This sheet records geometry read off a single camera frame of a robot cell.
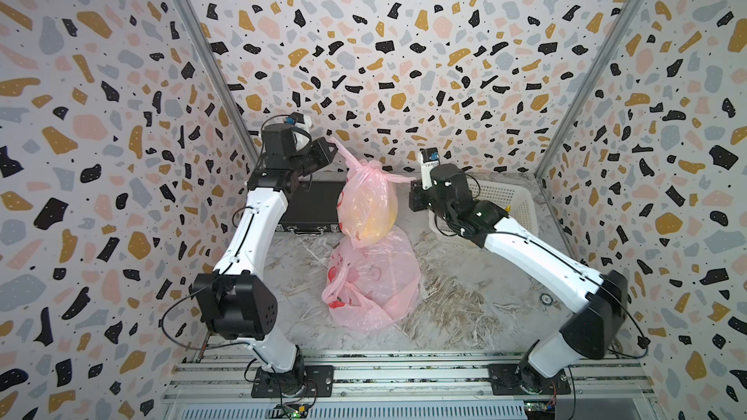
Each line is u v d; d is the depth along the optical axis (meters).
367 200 0.82
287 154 0.60
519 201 1.07
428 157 0.64
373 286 0.91
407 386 0.73
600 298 0.43
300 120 0.70
